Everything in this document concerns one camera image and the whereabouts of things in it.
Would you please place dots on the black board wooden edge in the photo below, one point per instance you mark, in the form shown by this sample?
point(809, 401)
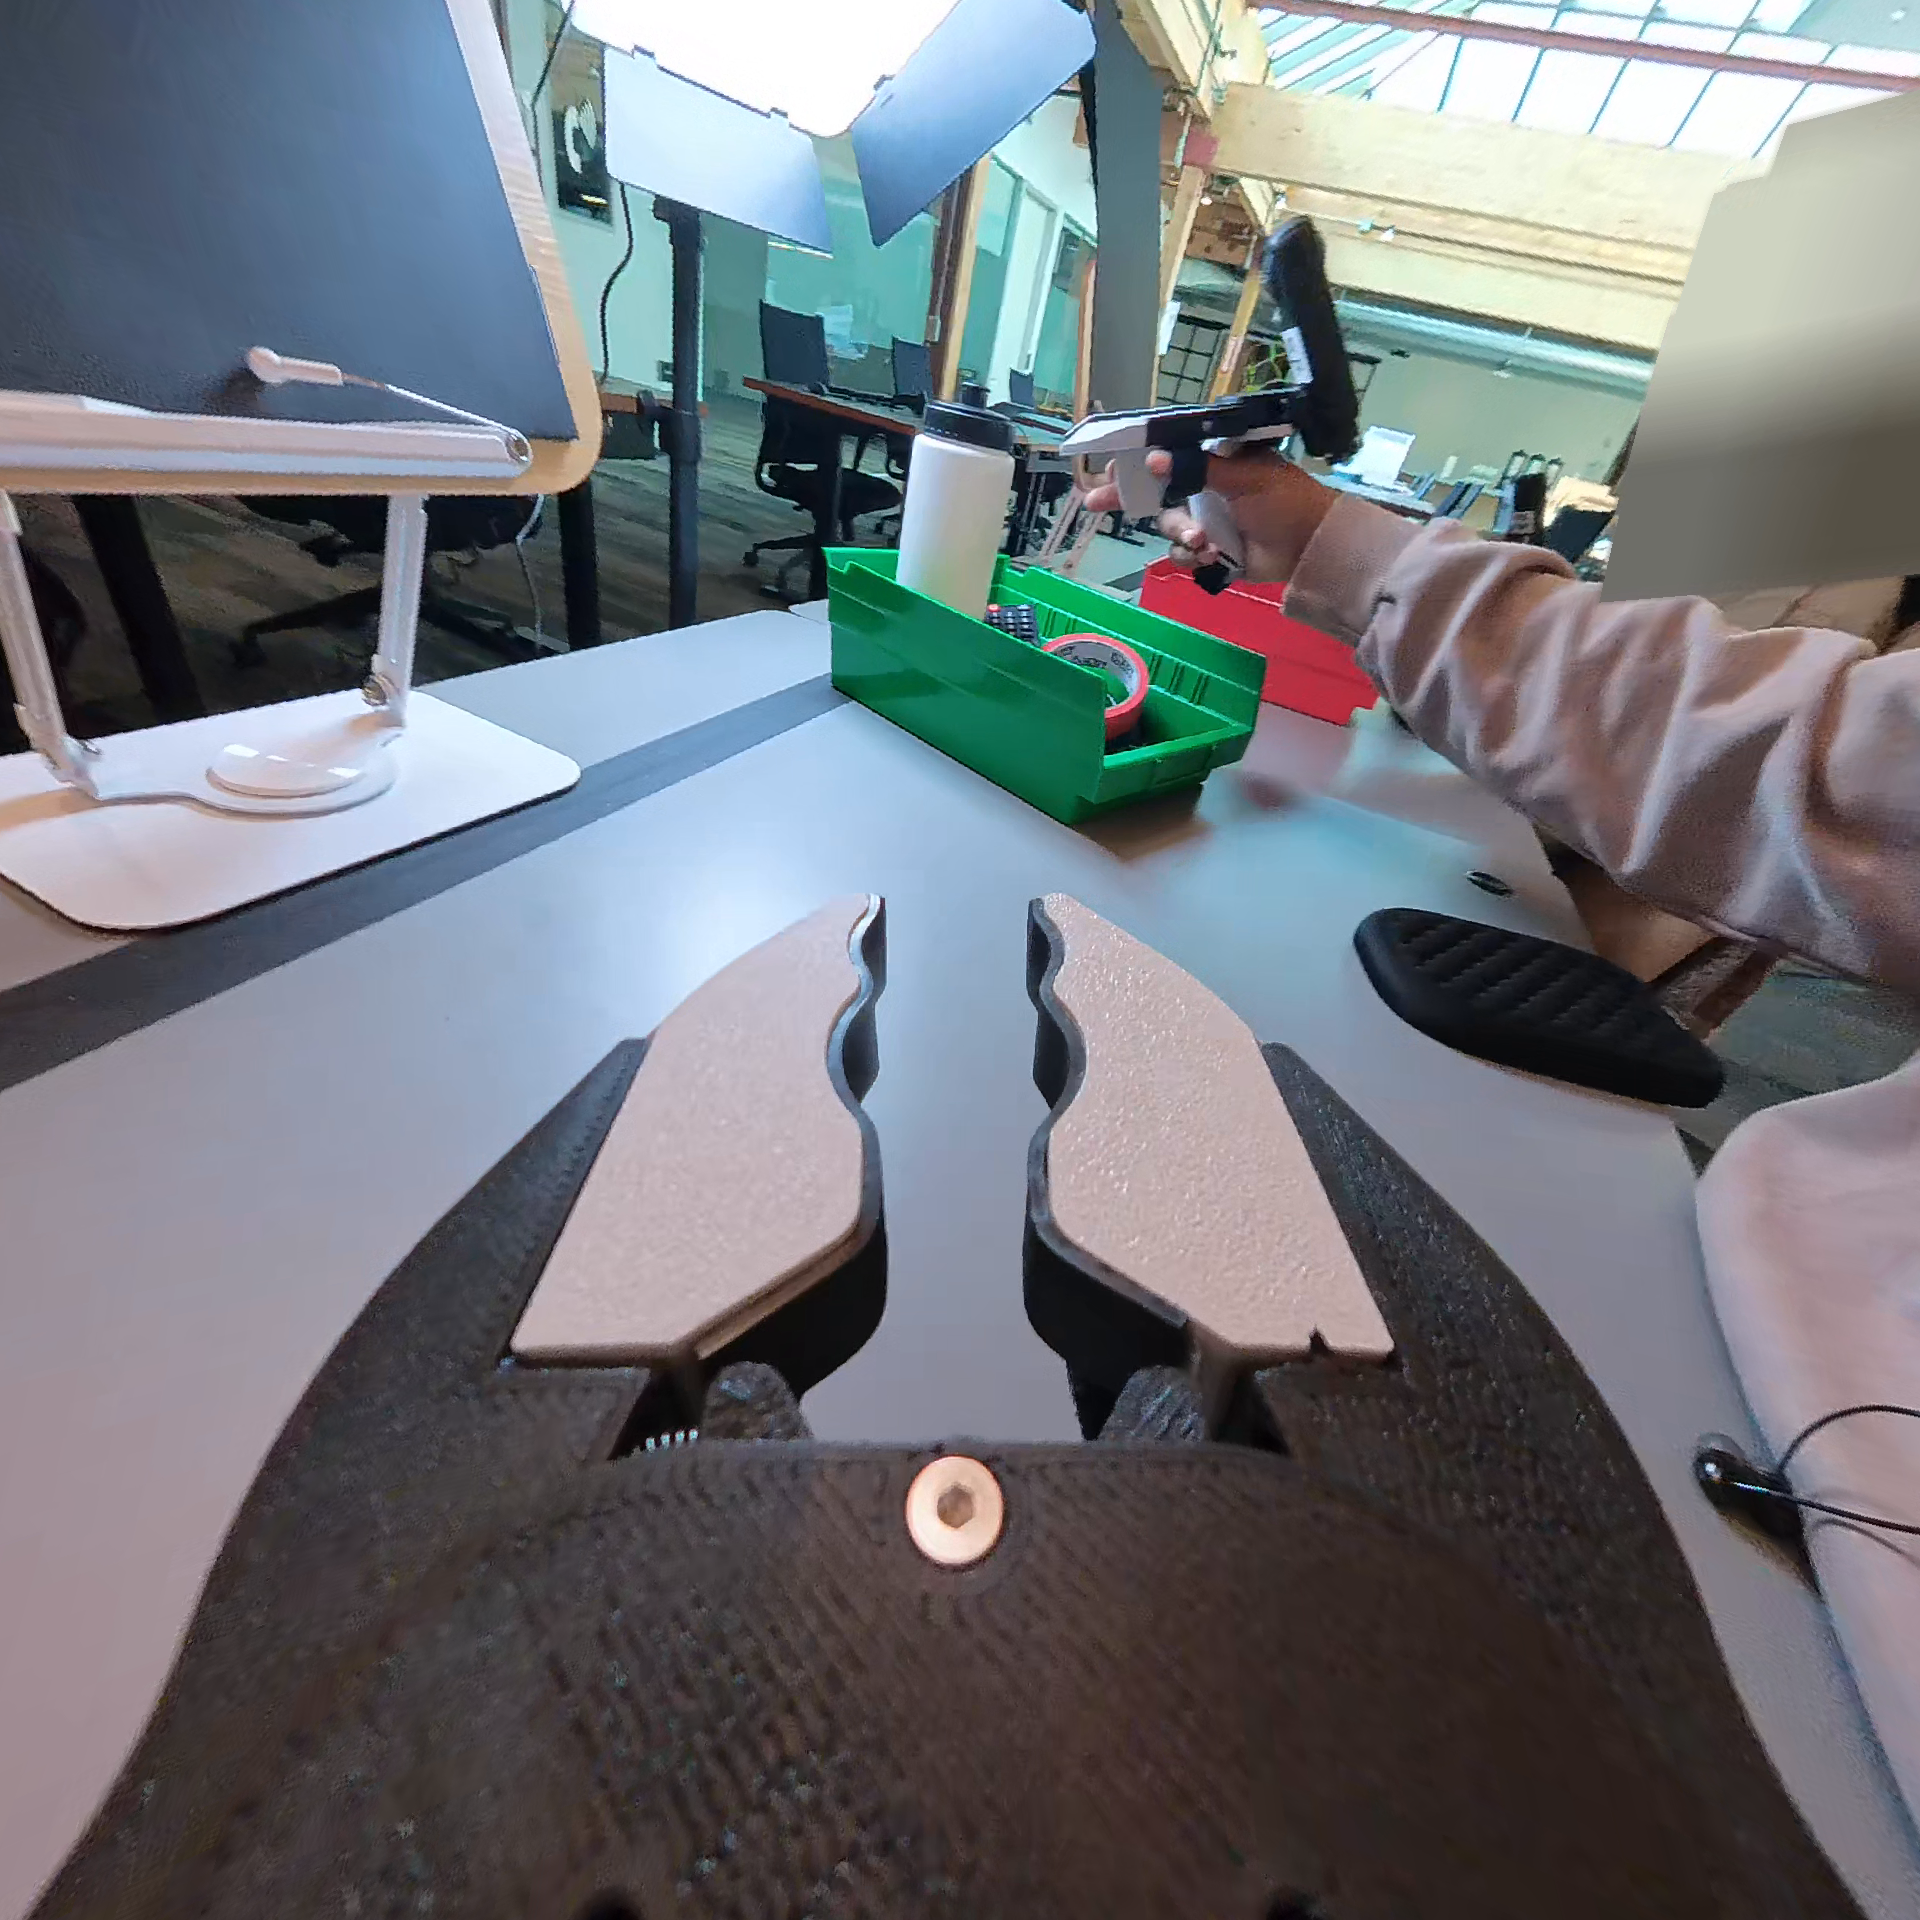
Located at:
point(225, 180)

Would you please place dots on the white water bottle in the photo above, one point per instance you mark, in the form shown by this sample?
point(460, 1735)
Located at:
point(954, 510)

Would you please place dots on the white tablet stand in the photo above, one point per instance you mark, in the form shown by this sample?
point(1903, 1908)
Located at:
point(299, 839)

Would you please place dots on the black office chair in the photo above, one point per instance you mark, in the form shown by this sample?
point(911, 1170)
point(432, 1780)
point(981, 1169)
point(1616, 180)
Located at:
point(792, 342)
point(819, 464)

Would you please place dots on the pink tape roll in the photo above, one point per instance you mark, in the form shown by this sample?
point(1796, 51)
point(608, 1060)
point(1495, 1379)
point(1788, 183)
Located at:
point(1103, 662)

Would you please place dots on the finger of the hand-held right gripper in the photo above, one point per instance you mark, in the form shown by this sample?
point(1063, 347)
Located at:
point(1106, 434)

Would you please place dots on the black light stand pole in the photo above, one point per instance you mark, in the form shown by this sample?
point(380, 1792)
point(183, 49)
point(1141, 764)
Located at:
point(682, 376)

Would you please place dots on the studio light panel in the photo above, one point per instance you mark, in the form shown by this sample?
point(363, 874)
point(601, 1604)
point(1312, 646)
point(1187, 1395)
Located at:
point(720, 164)

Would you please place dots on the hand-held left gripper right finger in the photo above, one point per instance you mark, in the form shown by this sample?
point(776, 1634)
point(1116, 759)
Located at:
point(1184, 1170)

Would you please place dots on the black keypad device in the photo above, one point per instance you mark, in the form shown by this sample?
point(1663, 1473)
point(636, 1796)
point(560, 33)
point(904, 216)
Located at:
point(1013, 620)

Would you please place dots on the tall black panel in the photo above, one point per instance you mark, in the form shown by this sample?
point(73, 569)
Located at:
point(1125, 225)

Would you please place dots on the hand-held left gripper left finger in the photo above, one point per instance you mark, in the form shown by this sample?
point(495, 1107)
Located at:
point(704, 1170)

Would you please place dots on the black wall sign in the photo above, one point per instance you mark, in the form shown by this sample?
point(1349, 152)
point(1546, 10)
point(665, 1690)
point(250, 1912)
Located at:
point(581, 135)

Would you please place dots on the green plastic bin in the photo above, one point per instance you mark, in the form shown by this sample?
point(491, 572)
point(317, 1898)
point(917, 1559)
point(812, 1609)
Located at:
point(989, 704)

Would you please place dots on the black chair armrest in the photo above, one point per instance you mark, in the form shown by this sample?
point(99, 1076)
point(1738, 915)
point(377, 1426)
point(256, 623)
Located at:
point(1529, 996)

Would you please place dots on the person's right forearm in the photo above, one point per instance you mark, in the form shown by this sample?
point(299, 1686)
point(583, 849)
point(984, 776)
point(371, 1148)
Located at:
point(1620, 721)

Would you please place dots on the red plastic bin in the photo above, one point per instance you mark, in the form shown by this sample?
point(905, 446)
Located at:
point(1276, 646)

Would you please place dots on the person's right hand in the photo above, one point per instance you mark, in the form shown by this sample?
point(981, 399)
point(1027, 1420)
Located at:
point(1276, 516)

